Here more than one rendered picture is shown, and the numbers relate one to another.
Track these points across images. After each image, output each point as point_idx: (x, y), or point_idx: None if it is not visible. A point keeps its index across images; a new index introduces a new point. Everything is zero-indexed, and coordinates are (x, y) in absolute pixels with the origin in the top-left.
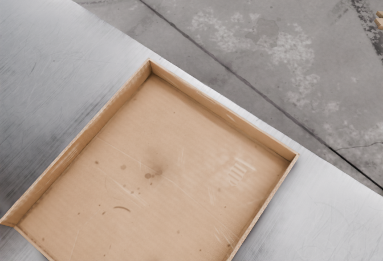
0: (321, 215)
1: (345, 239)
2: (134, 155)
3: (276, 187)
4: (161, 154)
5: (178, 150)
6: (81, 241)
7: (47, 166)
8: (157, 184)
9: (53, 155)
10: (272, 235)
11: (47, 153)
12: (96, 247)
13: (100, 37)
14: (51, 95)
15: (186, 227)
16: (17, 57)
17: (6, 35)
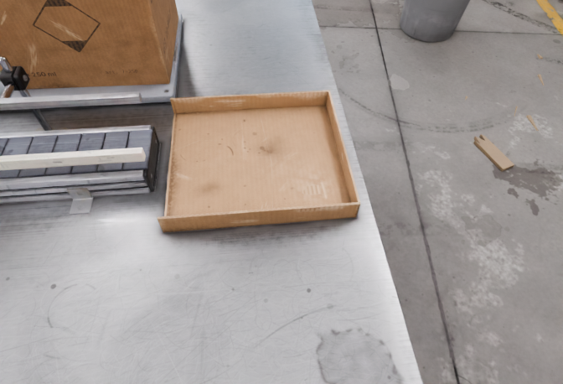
0: (338, 258)
1: (338, 285)
2: (267, 133)
3: (323, 204)
4: (281, 144)
5: (292, 151)
6: (194, 146)
7: None
8: (261, 156)
9: None
10: (294, 238)
11: None
12: (198, 154)
13: (317, 70)
14: (259, 75)
15: (251, 187)
16: (264, 49)
17: (271, 35)
